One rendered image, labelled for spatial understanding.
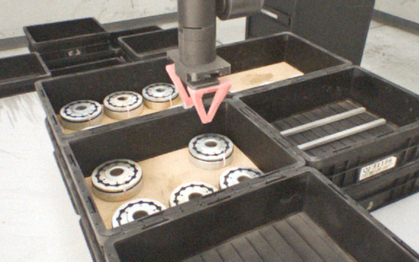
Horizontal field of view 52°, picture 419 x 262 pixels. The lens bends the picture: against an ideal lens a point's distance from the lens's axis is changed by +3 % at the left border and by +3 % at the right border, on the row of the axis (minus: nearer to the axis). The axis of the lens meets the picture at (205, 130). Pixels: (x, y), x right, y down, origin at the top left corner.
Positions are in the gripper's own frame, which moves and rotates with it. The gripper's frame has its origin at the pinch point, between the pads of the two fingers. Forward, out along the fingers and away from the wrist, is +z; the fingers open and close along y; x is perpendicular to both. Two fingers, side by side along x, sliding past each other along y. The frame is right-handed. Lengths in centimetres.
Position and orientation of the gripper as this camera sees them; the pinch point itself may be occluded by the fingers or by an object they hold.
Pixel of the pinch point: (198, 109)
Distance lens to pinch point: 70.4
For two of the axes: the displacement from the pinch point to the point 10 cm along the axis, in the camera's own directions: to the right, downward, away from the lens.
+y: -4.5, -4.6, 7.6
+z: 0.0, 8.5, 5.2
